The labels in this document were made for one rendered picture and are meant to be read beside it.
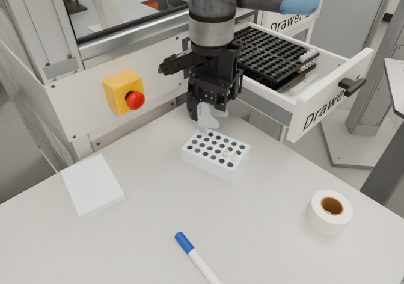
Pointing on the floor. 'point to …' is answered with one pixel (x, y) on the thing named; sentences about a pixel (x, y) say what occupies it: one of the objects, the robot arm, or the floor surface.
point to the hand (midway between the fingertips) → (201, 123)
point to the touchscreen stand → (367, 109)
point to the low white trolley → (198, 220)
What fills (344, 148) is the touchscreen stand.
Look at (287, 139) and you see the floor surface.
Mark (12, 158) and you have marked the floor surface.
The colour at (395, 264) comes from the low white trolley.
